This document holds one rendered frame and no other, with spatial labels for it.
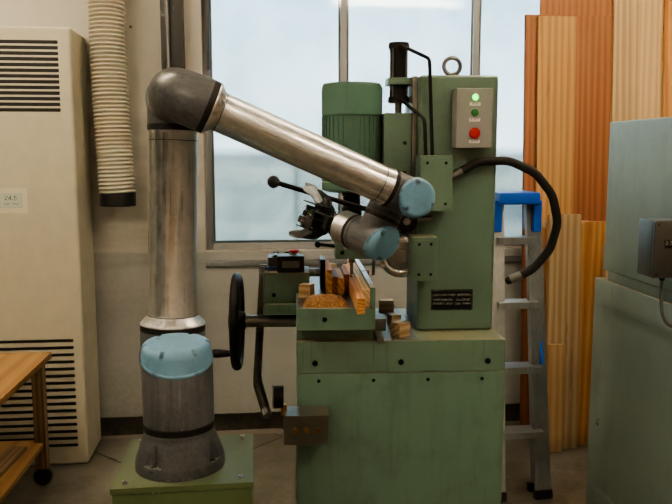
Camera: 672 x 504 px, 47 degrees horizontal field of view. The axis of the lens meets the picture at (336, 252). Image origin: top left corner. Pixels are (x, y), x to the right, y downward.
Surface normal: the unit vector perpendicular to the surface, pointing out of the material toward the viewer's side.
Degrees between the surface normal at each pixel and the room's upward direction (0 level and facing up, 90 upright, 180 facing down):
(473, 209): 90
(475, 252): 90
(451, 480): 90
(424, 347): 90
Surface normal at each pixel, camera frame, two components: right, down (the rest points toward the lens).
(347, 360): 0.05, 0.13
